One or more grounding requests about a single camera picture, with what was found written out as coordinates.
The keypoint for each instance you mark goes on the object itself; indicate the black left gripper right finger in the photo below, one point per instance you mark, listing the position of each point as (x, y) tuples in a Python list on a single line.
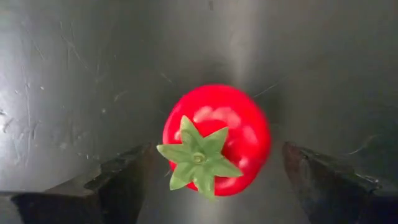
[(342, 199)]

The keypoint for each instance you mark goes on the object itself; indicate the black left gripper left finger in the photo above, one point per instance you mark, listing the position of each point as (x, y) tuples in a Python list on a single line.
[(115, 193)]

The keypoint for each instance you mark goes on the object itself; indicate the red tomato green calyx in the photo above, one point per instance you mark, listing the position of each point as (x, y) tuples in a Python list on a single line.
[(248, 146)]

